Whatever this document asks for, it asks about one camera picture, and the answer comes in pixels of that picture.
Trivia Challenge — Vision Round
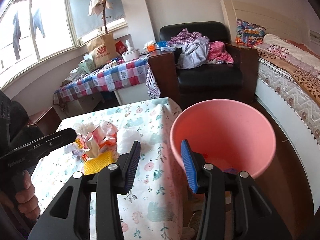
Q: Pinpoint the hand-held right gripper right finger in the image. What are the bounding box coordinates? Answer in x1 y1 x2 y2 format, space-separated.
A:
180 139 293 240

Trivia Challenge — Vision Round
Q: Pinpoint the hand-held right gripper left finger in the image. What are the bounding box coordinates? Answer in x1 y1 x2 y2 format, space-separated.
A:
28 141 142 240

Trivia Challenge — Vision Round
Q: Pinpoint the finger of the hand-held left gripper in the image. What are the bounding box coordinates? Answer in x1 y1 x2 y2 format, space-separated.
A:
24 127 77 156

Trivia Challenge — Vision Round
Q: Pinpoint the yellow red wrapper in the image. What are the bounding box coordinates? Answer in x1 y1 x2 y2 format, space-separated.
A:
74 134 93 162

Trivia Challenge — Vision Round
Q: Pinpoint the yellow ribbed plastic tray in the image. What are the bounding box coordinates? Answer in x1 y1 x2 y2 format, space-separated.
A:
83 151 118 176

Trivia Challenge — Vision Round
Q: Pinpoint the pink plastic bucket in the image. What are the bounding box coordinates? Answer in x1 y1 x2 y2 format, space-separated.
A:
169 99 277 194

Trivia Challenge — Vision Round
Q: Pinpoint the person's left hand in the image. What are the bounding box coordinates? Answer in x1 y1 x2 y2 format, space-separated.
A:
14 177 41 221

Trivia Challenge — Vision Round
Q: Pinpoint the brown wooden box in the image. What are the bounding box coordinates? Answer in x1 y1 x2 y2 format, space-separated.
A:
27 106 62 136

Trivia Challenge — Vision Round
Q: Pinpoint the floral tablecloth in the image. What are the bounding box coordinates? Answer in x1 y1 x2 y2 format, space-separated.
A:
30 97 186 240

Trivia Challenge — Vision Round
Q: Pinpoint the white cabinet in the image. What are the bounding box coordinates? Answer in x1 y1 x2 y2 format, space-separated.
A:
74 92 106 117

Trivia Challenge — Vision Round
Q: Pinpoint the pale green box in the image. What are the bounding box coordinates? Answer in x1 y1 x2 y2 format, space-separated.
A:
78 54 97 73

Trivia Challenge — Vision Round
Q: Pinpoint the purple patterned hanging cloth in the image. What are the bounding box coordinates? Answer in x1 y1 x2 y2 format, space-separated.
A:
146 64 161 99

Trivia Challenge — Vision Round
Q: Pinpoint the red blue checked tablecloth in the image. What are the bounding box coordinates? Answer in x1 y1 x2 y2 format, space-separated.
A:
53 56 151 106

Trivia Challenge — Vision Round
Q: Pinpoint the black leather armchair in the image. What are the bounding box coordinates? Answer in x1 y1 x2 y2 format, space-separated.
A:
148 21 258 106

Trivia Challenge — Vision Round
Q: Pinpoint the brown paper bag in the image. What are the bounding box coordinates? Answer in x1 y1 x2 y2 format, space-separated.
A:
86 33 121 68

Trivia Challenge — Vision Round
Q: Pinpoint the dark blue hanging garment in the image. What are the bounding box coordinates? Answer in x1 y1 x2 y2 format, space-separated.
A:
12 11 22 61

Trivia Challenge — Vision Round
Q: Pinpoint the white round pot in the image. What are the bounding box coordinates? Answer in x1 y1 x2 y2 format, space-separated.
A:
121 49 141 62

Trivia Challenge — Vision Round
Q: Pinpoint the window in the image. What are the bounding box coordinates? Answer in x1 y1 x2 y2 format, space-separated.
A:
0 0 76 87

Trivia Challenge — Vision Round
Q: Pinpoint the grey garment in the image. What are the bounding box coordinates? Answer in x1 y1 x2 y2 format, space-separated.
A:
178 38 210 70

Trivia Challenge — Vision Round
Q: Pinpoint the red box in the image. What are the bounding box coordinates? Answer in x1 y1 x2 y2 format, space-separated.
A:
115 40 128 55

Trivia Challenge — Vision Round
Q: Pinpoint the white bed with mattress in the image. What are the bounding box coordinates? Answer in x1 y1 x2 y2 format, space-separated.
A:
220 0 320 160

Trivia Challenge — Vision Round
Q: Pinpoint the light blue hanging garment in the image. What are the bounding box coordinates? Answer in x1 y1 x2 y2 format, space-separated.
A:
32 8 47 38

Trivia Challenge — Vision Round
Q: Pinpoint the pink dotted garment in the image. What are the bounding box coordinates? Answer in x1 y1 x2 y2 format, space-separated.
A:
207 41 234 64

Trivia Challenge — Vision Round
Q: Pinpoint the grey roller blind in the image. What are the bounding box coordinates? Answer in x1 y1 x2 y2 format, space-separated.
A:
67 0 126 38

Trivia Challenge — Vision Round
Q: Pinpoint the orange tissue pack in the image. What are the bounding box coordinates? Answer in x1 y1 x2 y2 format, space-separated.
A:
143 41 157 53

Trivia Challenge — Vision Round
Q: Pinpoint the blue packet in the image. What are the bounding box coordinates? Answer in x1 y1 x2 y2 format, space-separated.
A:
155 41 175 52

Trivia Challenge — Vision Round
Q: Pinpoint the wooden coat stand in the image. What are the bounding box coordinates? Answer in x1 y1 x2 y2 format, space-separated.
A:
100 4 112 36

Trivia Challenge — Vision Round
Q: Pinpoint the purple checked shirt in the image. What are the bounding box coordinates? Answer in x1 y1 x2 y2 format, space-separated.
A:
169 29 209 48

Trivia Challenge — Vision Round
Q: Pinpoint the beige hat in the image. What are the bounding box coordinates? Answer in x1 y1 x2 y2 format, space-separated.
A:
88 0 115 17

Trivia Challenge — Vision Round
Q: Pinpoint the brown floral blanket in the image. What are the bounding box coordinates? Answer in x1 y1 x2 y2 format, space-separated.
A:
257 47 320 112

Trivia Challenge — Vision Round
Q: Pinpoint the colourful cartoon pillow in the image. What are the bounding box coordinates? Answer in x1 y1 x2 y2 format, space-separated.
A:
235 19 267 47

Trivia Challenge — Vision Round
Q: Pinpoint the pink patchwork quilt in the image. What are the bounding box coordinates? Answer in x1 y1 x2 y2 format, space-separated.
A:
254 33 320 67

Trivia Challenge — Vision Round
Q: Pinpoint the white wardrobe door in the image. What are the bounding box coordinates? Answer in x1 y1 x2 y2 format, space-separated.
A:
308 28 320 48

